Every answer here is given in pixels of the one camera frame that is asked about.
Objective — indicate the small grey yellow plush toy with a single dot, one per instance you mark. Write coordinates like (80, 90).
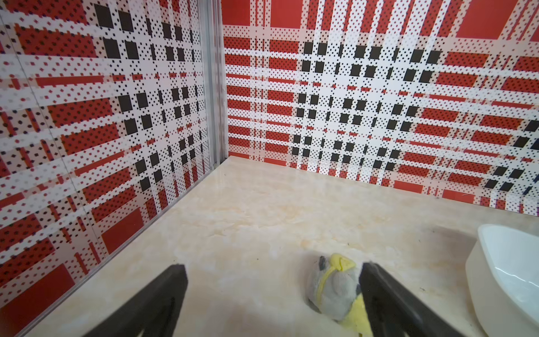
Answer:
(334, 290)

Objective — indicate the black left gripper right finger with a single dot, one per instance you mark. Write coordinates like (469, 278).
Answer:
(394, 311)

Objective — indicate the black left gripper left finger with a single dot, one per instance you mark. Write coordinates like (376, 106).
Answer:
(153, 311)

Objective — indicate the white plastic storage box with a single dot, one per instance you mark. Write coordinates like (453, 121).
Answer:
(502, 275)

